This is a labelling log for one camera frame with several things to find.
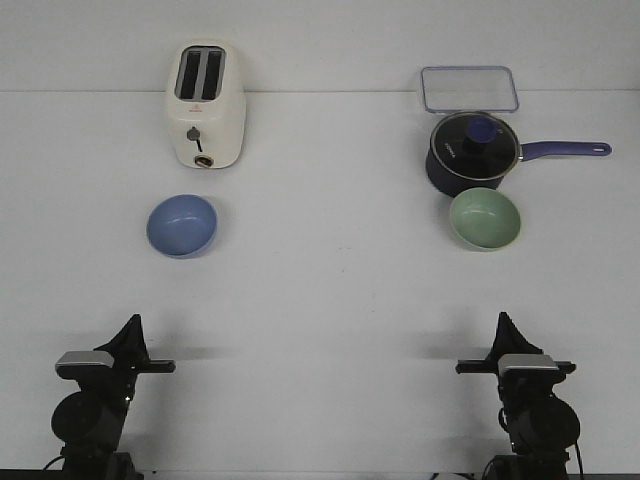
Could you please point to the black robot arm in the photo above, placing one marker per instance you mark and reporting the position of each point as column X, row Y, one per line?
column 540, row 426
column 90, row 421

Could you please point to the blue bowl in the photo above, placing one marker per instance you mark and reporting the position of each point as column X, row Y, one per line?
column 182, row 226

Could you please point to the dark blue saucepan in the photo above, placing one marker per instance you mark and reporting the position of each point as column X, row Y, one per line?
column 451, row 184

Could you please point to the white two-slot toaster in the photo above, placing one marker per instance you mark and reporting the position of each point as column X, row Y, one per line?
column 205, row 105

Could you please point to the glass pot lid blue knob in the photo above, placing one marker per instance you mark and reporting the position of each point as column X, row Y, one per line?
column 475, row 145

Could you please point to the green bowl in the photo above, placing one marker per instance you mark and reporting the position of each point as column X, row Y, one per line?
column 484, row 219

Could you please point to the clear plastic container lid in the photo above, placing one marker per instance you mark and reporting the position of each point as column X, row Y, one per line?
column 449, row 89

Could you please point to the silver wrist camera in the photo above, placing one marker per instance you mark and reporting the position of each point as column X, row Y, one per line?
column 76, row 365
column 528, row 367

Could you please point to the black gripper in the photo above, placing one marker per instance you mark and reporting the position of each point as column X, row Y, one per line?
column 509, row 340
column 118, row 381

